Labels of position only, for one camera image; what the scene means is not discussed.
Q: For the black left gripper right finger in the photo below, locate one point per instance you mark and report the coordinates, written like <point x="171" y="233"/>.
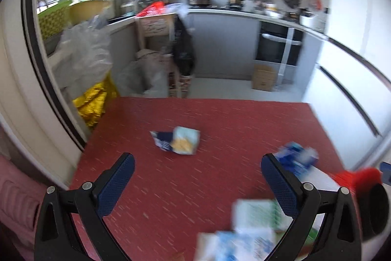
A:
<point x="339" y="235"/>

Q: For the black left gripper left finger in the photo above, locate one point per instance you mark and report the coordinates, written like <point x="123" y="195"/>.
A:
<point x="56" y="235"/>

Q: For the white square milk bottle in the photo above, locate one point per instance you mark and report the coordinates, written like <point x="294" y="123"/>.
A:
<point x="249" y="215"/>

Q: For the black trash bin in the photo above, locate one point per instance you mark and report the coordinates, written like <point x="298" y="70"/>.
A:
<point x="373" y="208"/>

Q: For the red chair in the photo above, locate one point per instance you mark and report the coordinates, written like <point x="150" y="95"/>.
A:
<point x="358" y="181"/>

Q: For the blue plastic wrapper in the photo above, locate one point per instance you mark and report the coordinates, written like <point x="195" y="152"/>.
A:
<point x="297" y="159"/>

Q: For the yellow gold bag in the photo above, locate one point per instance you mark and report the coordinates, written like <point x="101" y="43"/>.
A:
<point x="91" y="105"/>

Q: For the small crumpled wrapper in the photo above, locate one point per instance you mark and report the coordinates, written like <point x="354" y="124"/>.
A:
<point x="182" y="140"/>

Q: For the white blue milk carton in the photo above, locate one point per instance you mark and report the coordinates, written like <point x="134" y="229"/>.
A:
<point x="224" y="245"/>

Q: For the white refrigerator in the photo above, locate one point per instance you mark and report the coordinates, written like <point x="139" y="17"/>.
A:
<point x="349" y="91"/>

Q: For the clear plastic bag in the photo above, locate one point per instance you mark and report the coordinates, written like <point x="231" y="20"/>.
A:
<point x="82" y="57"/>

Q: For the black hanging bag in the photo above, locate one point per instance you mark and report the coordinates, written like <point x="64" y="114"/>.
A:
<point x="182" y="49"/>

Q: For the yellow basin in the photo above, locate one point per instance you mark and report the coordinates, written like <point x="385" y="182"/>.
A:
<point x="85" y="10"/>

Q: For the grey lower cabinets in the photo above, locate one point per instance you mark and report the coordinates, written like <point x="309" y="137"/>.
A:
<point x="225" y="44"/>

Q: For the black built-in oven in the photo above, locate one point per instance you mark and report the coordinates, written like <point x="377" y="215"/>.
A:
<point x="273" y="39"/>

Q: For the white rice cooker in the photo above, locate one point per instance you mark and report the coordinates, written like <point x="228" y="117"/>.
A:
<point x="314" y="21"/>

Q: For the white mop handle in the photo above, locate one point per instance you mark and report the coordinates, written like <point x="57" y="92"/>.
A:
<point x="285" y="57"/>

